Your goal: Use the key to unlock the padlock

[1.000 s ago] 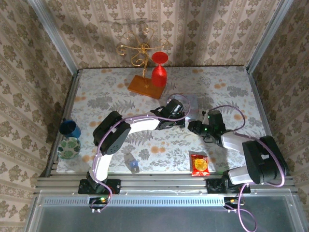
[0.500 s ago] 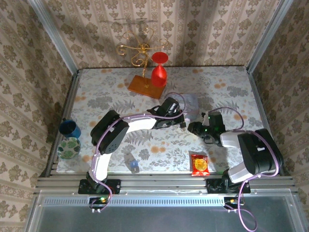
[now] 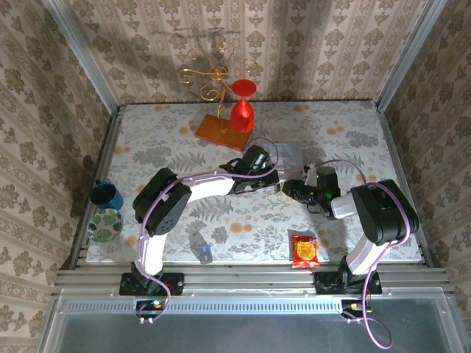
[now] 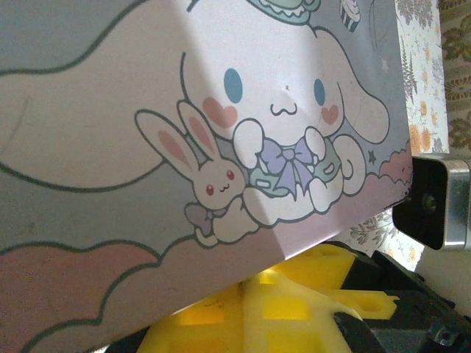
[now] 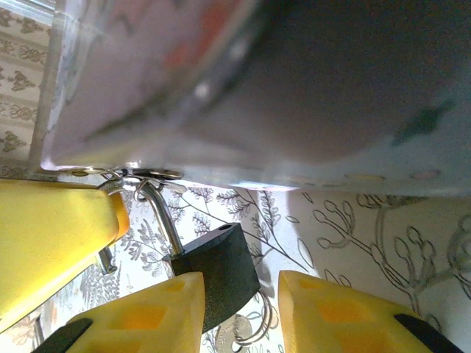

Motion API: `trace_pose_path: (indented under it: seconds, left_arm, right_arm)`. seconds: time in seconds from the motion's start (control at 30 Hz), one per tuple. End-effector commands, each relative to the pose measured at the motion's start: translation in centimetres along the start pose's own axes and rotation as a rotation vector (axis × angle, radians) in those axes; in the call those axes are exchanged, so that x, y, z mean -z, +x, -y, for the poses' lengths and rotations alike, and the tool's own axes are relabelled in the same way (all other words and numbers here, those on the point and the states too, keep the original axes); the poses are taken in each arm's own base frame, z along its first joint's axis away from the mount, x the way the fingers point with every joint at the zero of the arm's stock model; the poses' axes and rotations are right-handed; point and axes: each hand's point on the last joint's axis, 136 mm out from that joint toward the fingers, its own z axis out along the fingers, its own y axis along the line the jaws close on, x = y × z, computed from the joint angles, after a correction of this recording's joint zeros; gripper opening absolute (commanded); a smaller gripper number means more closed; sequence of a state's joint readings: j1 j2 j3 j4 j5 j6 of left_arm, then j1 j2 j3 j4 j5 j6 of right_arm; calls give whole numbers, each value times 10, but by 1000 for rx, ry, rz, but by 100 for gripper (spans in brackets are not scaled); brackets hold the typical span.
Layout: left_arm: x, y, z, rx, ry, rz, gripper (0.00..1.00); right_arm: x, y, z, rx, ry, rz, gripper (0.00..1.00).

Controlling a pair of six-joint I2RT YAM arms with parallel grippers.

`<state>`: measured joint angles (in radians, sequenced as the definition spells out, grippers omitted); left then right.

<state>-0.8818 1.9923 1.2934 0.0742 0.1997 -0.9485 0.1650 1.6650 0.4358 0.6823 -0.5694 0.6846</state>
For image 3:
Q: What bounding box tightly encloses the lilac cartoon tin box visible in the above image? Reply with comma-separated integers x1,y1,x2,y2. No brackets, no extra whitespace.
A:
274,143,305,174

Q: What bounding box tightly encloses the floral table cloth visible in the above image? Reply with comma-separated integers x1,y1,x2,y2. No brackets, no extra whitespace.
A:
86,101,422,264

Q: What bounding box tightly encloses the red wine glass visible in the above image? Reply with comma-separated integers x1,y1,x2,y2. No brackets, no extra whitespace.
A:
230,79,258,133

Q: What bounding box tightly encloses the red snack packet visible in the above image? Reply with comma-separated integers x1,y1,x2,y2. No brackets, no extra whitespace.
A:
290,234,320,269

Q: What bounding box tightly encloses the grey blue clip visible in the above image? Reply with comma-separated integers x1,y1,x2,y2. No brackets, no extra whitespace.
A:
188,231,214,265

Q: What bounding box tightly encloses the small circuit board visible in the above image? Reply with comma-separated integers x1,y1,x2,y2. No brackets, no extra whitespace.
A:
134,299,169,320
340,299,373,318

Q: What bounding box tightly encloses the grey metal panel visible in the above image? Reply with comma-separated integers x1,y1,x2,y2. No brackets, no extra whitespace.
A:
38,288,470,353

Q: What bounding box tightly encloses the blue mug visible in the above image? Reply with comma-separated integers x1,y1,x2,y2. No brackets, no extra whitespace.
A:
90,181,125,213

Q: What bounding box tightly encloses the green leaf pattern bowl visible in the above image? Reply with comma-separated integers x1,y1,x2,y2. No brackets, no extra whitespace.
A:
87,207,124,243

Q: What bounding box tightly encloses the gold wire rack wooden base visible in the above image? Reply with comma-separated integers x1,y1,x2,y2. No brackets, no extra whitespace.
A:
177,40,258,151

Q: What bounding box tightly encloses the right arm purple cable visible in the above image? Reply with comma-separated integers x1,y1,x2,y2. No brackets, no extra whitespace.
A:
312,159,412,350

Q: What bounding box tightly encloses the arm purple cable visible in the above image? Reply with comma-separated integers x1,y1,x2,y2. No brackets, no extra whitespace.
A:
312,159,412,350
135,137,280,327

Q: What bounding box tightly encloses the aluminium front frame rail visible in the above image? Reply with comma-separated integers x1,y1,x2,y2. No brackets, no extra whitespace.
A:
54,265,450,296

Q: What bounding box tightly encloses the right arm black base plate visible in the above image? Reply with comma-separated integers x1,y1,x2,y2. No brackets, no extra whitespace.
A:
314,271,383,296

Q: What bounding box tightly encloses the slotted grey cable duct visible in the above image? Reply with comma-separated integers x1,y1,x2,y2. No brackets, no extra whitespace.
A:
62,299,449,314

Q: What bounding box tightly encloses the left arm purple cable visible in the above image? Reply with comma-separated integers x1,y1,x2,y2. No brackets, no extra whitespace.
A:
135,137,280,327

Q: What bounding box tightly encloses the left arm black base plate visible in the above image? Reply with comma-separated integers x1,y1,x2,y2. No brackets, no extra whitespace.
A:
119,271,185,296

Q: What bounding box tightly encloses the aluminium frame post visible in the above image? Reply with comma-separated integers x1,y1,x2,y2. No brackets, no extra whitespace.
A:
374,0,445,111
40,0,121,113

